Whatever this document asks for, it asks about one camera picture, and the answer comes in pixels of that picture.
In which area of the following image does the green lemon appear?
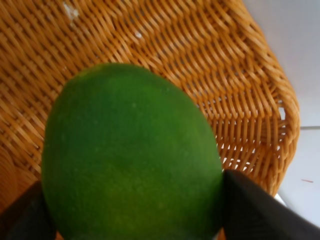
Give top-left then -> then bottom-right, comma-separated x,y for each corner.
41,63 -> 223,240

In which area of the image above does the orange wicker basket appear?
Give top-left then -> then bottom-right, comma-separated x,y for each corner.
0,0 -> 301,228

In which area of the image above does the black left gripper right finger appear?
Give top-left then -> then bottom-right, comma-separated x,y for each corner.
222,170 -> 320,240

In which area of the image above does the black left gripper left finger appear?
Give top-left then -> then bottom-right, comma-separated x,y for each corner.
0,181 -> 57,240

